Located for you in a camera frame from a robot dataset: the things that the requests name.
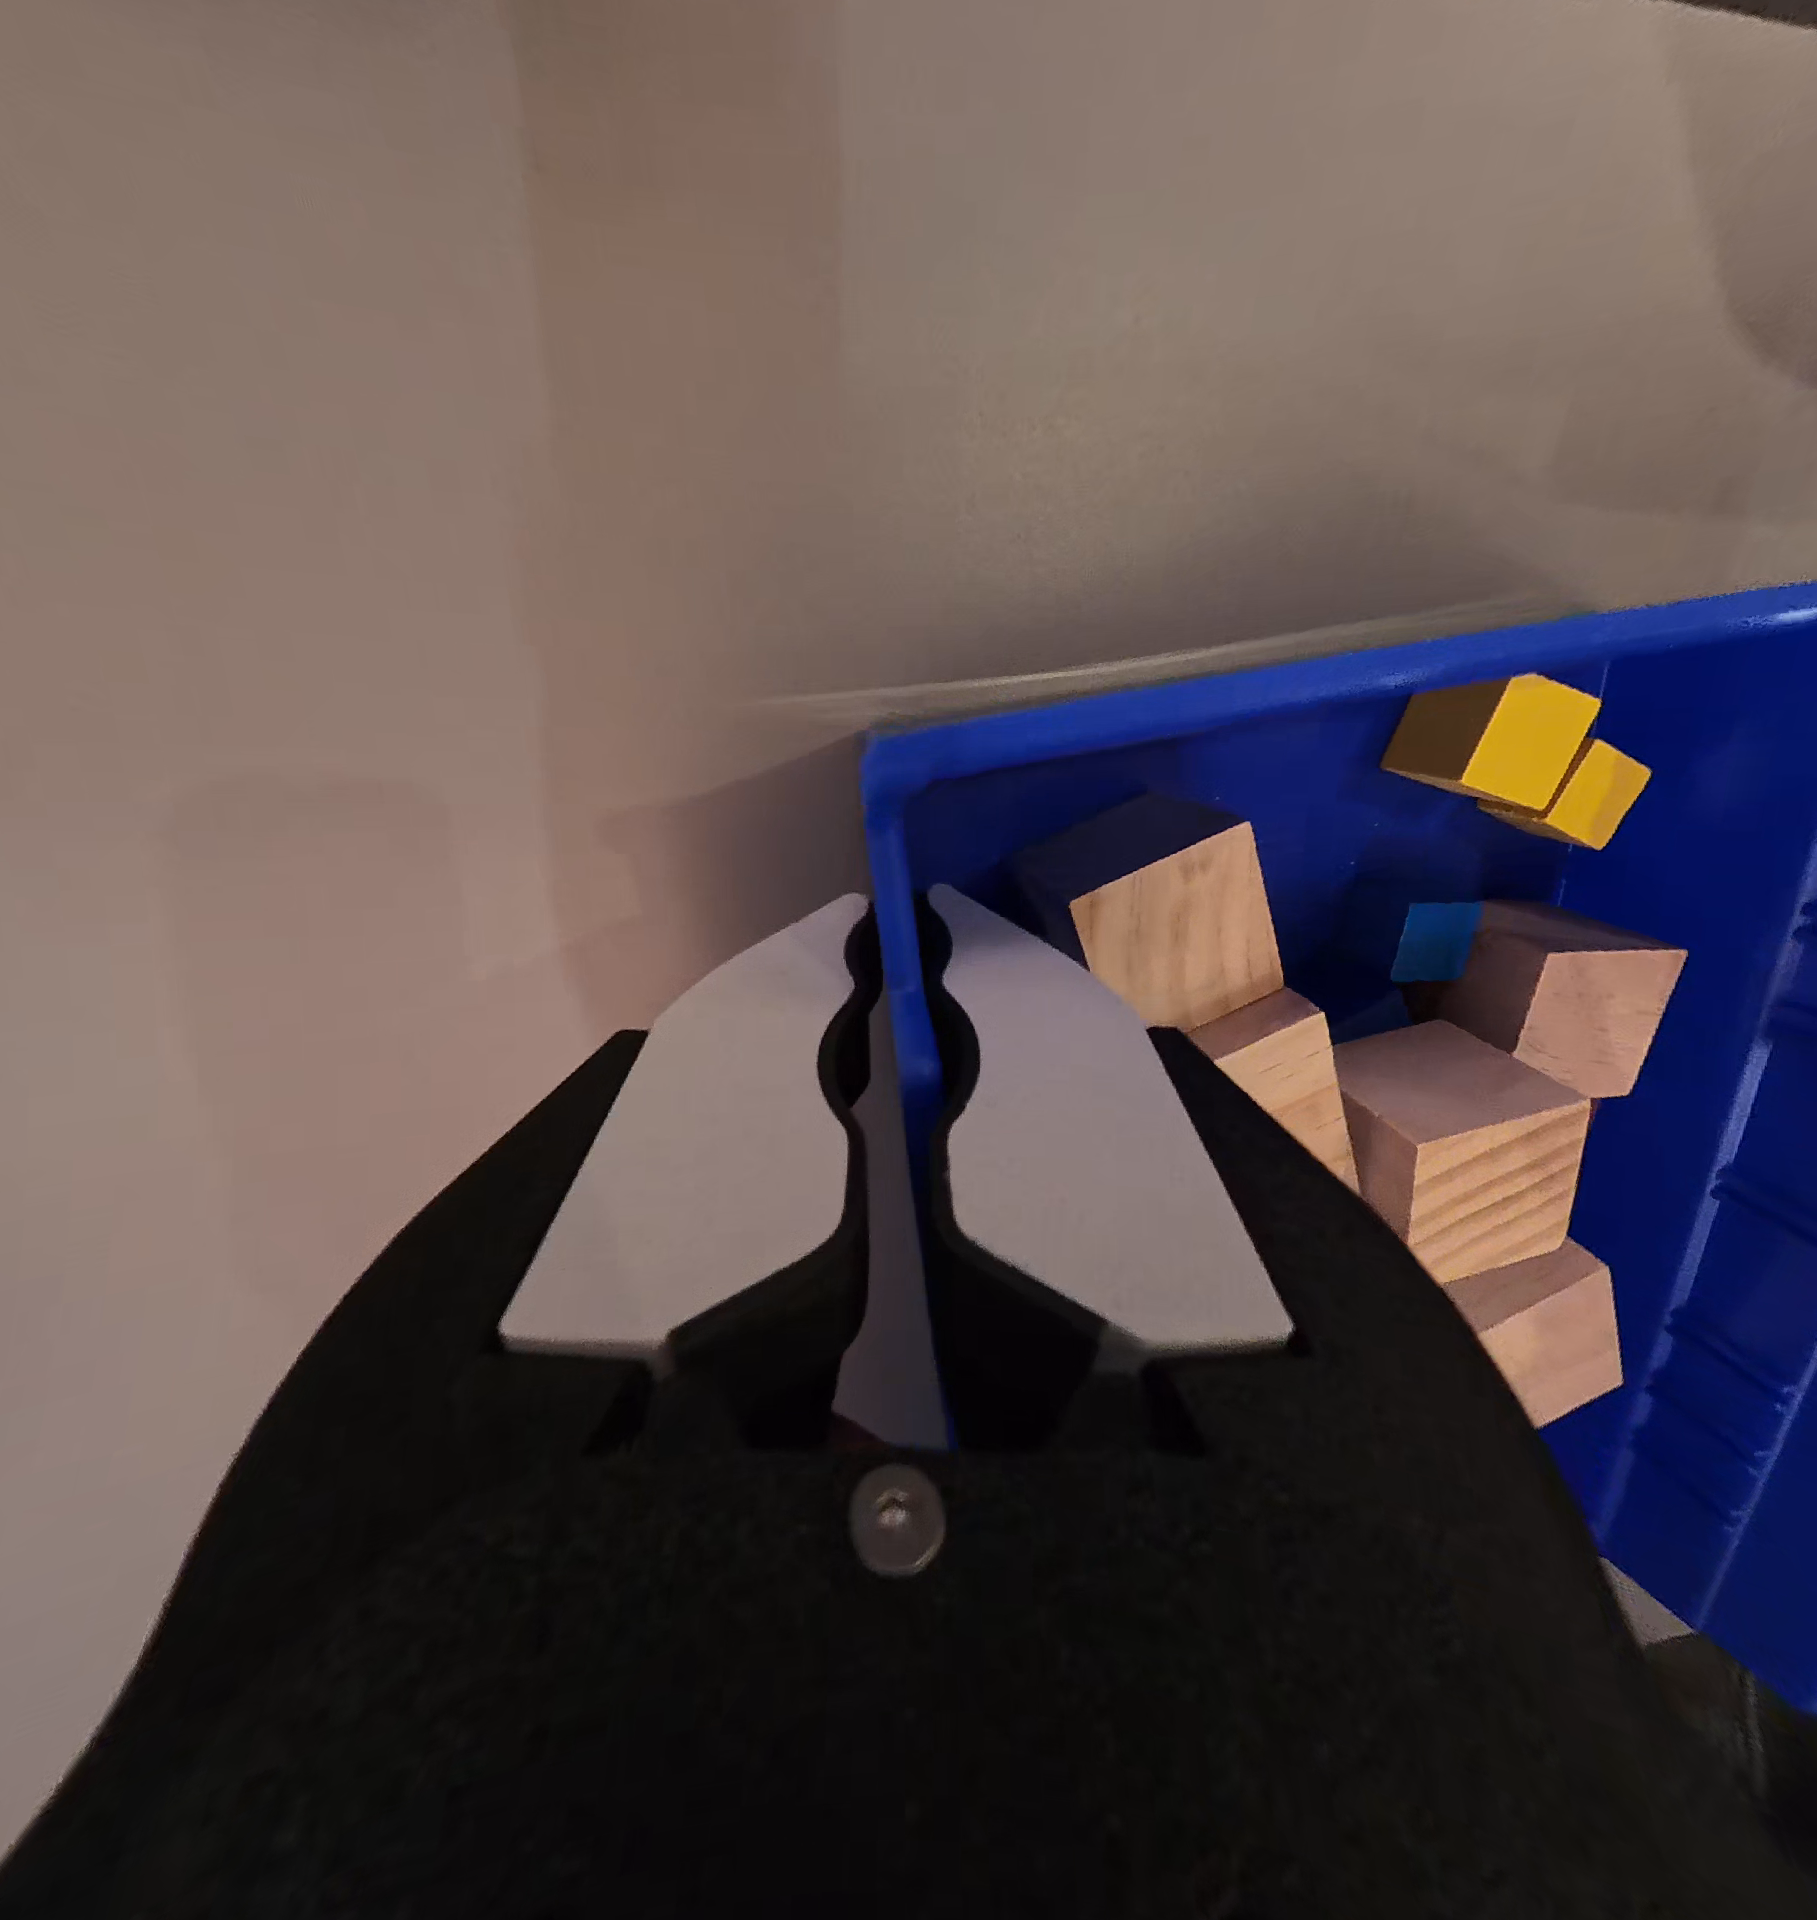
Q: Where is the blue plastic bin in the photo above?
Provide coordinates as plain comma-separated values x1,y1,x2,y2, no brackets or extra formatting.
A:
861,569,1817,1720

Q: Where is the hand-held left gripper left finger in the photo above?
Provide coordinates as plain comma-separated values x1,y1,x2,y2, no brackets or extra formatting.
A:
498,894,871,1450

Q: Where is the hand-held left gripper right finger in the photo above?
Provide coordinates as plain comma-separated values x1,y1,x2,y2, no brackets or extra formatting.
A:
924,887,1295,1452

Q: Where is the pile of wooden coloured cubes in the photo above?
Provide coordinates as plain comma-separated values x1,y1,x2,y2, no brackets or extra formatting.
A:
1014,673,1689,1428

